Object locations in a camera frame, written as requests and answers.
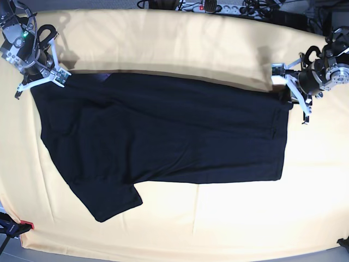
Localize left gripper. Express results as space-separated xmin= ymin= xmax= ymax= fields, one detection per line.
xmin=288 ymin=64 xmax=325 ymax=100

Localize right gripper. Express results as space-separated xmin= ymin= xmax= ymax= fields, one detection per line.
xmin=20 ymin=51 xmax=55 ymax=78

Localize black T-shirt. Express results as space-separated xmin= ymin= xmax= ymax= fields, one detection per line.
xmin=31 ymin=73 xmax=293 ymax=222

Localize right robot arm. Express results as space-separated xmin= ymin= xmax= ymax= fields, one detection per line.
xmin=1 ymin=1 xmax=312 ymax=123

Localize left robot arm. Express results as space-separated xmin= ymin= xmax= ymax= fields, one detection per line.
xmin=23 ymin=24 xmax=348 ymax=108

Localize black power adapter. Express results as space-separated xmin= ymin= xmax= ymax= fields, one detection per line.
xmin=269 ymin=10 xmax=308 ymax=31

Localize white power strip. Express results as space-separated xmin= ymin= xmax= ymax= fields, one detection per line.
xmin=175 ymin=1 xmax=272 ymax=19

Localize yellow tablecloth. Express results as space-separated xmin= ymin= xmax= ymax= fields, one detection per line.
xmin=1 ymin=9 xmax=348 ymax=261

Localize black red table clamp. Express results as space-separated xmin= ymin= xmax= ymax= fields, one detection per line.
xmin=0 ymin=212 xmax=34 ymax=253

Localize black clamp at corner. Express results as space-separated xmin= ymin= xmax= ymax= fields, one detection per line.
xmin=337 ymin=237 xmax=349 ymax=252

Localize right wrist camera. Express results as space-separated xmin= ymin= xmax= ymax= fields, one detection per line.
xmin=53 ymin=68 xmax=71 ymax=88

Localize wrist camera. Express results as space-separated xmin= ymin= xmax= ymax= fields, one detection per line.
xmin=53 ymin=68 xmax=71 ymax=88
xmin=271 ymin=63 xmax=287 ymax=86

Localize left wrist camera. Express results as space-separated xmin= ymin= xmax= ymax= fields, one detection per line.
xmin=271 ymin=63 xmax=287 ymax=86

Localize black cable bundle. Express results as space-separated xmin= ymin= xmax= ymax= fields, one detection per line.
xmin=239 ymin=0 xmax=290 ymax=17

